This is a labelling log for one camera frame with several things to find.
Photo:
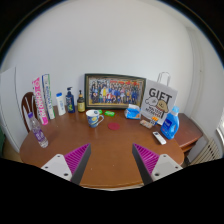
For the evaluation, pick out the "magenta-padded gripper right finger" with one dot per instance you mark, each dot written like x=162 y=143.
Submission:
x=151 y=160

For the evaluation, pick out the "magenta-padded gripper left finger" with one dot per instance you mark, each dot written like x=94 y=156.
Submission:
x=71 y=160

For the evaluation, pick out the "clear purple-capped water bottle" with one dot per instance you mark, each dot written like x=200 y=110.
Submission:
x=38 y=133

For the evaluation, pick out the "small colourful snack pack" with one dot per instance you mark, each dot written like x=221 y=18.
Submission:
x=145 y=123

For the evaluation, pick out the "blue detergent bottle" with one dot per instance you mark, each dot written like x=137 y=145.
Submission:
x=170 y=125

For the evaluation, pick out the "small orange puzzle cube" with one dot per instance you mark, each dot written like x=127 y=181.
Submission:
x=155 y=119

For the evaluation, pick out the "brown wooden side table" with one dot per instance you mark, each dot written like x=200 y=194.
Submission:
x=188 y=131

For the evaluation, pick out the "blue yellow patterned mug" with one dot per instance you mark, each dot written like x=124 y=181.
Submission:
x=93 y=118

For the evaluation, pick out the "flat round red coaster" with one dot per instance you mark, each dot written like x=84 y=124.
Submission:
x=113 y=126

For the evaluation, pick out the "blue tissue pack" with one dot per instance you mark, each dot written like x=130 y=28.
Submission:
x=133 y=112

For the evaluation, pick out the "white bottle with blue cap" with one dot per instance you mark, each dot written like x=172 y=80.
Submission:
x=60 y=105

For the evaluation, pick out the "amber pump bottle yellow label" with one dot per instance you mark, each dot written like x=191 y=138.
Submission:
x=81 y=104

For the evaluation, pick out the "white radiator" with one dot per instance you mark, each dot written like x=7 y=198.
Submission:
x=208 y=151

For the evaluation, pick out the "white paper gift bag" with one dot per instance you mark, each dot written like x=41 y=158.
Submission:
x=158 y=100

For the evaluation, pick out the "pink white shuttlecock tube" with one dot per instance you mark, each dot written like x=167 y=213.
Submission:
x=40 y=103

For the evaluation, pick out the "dark brown wooden chair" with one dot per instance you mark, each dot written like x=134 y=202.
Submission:
x=26 y=111

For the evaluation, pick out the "framed group photo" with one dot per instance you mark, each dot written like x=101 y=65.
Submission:
x=115 y=91

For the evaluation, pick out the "white flat panel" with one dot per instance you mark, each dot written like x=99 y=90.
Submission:
x=7 y=110

